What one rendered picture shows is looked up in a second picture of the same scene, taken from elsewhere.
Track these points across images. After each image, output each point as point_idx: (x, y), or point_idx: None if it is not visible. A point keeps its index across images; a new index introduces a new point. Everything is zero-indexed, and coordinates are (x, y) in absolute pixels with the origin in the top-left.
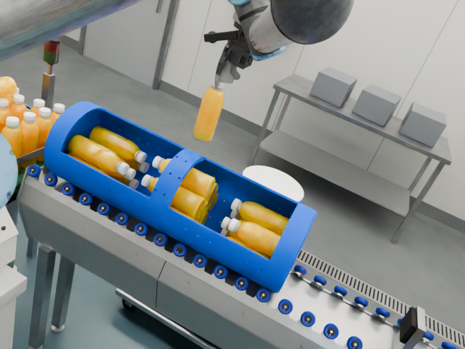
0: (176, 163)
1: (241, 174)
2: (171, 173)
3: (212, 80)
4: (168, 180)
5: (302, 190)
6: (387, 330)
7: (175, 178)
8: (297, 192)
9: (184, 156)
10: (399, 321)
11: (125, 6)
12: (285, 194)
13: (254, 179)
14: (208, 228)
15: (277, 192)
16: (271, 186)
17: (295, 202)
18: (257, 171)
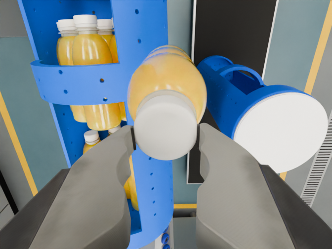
0: (51, 78)
1: (277, 92)
2: (40, 82)
3: (150, 103)
4: (36, 81)
5: (287, 170)
6: (159, 236)
7: (41, 91)
8: (278, 166)
9: (73, 81)
10: (163, 248)
11: None
12: (258, 158)
13: (267, 116)
14: (63, 143)
15: (257, 149)
16: (266, 139)
17: (141, 227)
18: (297, 110)
